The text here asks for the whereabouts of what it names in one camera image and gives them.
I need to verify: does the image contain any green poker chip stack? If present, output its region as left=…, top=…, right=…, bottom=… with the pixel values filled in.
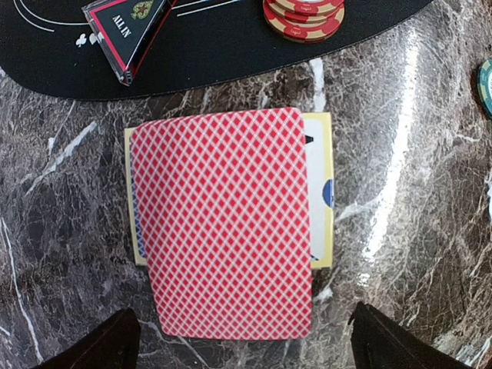
left=477, top=58, right=492, bottom=118

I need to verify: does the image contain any round black poker mat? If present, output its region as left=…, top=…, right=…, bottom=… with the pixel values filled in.
left=1, top=1, right=426, bottom=101

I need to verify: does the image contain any red chip stack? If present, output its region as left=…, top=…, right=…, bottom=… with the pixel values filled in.
left=262, top=0, right=345, bottom=43

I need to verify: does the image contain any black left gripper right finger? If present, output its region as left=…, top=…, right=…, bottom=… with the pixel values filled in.
left=351, top=302, right=461, bottom=368

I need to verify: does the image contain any red triangle all-in marker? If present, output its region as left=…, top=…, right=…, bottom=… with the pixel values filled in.
left=81, top=0, right=176, bottom=86

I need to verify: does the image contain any blue backed card deck box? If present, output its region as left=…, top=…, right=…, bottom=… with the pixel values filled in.
left=124, top=112, right=334, bottom=270

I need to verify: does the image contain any red backed card deck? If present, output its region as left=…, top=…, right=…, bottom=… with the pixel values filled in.
left=129, top=108, right=311, bottom=341

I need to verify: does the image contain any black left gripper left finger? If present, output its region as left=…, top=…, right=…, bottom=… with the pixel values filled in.
left=38, top=308, right=141, bottom=368

